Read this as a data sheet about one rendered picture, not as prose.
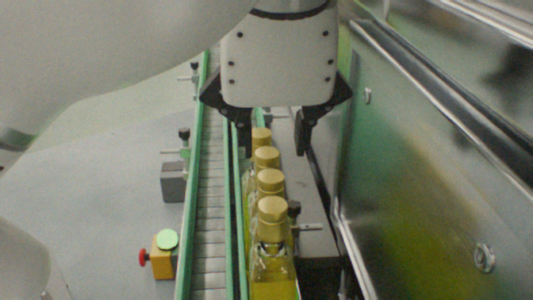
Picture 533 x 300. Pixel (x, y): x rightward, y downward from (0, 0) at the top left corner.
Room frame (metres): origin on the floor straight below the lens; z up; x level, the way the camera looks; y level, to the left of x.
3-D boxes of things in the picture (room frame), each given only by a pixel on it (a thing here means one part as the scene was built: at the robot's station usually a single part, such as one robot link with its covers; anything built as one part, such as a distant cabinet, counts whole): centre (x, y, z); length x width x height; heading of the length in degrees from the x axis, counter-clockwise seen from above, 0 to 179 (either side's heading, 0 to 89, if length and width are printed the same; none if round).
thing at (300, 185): (1.06, -0.06, 0.84); 0.95 x 0.09 x 0.11; 5
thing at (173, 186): (0.96, 0.23, 0.79); 0.08 x 0.08 x 0.08; 5
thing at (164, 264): (0.68, 0.20, 0.79); 0.07 x 0.07 x 0.07; 5
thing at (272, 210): (0.39, -0.01, 1.14); 0.04 x 0.04 x 0.04
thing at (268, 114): (1.04, -0.04, 0.94); 0.07 x 0.04 x 0.13; 95
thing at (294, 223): (0.59, -0.07, 0.94); 0.07 x 0.04 x 0.13; 95
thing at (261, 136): (0.56, 0.00, 1.14); 0.04 x 0.04 x 0.04
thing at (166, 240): (0.68, 0.20, 0.84); 0.05 x 0.05 x 0.03
